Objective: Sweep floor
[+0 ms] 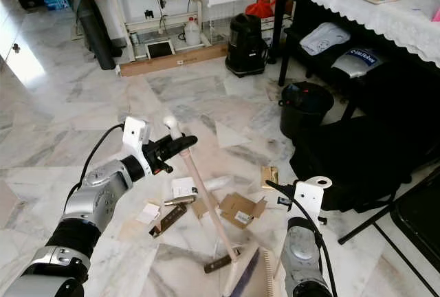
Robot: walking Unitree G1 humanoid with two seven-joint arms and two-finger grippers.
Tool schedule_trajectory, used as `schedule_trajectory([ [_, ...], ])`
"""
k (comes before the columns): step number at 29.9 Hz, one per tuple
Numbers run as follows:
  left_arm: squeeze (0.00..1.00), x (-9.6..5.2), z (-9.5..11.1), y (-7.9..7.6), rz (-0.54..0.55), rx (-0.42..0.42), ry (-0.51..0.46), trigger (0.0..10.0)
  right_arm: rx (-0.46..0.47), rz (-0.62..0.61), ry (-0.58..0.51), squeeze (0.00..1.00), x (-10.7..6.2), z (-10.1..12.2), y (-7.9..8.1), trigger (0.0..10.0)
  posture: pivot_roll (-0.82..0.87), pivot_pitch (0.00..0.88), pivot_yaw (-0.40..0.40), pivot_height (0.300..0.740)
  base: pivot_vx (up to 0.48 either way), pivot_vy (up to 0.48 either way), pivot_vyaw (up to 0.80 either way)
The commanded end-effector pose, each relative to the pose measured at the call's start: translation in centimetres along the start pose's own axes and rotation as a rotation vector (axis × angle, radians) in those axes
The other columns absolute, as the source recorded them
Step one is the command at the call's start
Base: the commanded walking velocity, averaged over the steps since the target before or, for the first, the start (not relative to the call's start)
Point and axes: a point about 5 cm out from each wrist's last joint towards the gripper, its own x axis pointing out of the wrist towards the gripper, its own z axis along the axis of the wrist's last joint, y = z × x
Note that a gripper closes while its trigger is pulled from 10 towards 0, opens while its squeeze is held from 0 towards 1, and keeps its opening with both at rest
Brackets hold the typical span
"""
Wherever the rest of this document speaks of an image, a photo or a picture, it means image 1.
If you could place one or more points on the small white paper tag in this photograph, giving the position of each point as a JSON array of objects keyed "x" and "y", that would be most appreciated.
[{"x": 150, "y": 213}]

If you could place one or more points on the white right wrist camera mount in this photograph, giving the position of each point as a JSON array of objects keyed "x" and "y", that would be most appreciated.
[{"x": 311, "y": 197}]

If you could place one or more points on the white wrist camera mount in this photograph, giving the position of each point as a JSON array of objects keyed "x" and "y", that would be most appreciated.
[
  {"x": 311, "y": 197},
  {"x": 135, "y": 135}
]

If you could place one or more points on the table with white lace cloth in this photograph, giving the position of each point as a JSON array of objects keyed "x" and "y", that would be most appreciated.
[{"x": 371, "y": 15}]

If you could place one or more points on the grey folded bag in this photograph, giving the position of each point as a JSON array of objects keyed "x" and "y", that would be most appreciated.
[{"x": 324, "y": 37}]

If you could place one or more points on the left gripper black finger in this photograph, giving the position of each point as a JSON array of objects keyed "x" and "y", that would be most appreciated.
[
  {"x": 177, "y": 153},
  {"x": 183, "y": 141}
]

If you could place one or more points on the brown cardboard box scrap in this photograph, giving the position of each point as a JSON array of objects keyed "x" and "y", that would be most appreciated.
[{"x": 240, "y": 210}]

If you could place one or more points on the silver bag blue label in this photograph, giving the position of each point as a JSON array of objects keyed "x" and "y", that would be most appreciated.
[{"x": 357, "y": 62}]

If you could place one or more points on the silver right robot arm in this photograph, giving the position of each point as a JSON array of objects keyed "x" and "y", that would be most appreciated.
[{"x": 302, "y": 252}]

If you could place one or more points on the black large cloth cover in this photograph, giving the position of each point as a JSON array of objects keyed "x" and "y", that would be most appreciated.
[{"x": 371, "y": 152}]

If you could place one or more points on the red bag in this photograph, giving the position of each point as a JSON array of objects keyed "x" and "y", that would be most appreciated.
[{"x": 260, "y": 8}]

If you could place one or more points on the black folding chair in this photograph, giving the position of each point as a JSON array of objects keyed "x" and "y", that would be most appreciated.
[{"x": 416, "y": 218}]

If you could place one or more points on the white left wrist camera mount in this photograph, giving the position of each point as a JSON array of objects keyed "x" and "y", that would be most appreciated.
[{"x": 135, "y": 135}]

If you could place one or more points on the white plastic jug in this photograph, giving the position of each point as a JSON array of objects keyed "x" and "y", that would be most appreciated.
[{"x": 191, "y": 33}]

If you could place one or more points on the white paper card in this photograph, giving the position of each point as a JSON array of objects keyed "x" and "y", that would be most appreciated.
[{"x": 184, "y": 187}]

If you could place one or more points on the silver brown flat stick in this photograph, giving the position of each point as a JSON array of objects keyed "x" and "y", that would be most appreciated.
[{"x": 179, "y": 200}]

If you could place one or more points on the black canister vacuum cleaner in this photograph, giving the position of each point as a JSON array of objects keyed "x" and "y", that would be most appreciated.
[{"x": 245, "y": 46}]

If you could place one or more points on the white framed tablet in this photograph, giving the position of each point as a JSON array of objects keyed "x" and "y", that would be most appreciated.
[{"x": 159, "y": 49}]

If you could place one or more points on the black rolled mat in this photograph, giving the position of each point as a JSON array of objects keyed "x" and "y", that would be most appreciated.
[{"x": 97, "y": 36}]

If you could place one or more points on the dark brown wrapper strip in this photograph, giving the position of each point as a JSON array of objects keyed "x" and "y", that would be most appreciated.
[{"x": 168, "y": 221}]

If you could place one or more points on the black round bin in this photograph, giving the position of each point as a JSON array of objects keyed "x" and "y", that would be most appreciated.
[{"x": 304, "y": 111}]

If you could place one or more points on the small gold box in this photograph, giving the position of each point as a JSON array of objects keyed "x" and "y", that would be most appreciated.
[{"x": 269, "y": 177}]

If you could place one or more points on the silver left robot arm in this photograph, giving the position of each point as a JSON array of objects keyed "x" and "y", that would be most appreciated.
[{"x": 103, "y": 194}]

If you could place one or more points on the flat cardboard piece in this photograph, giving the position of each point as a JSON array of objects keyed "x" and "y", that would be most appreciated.
[{"x": 199, "y": 207}]

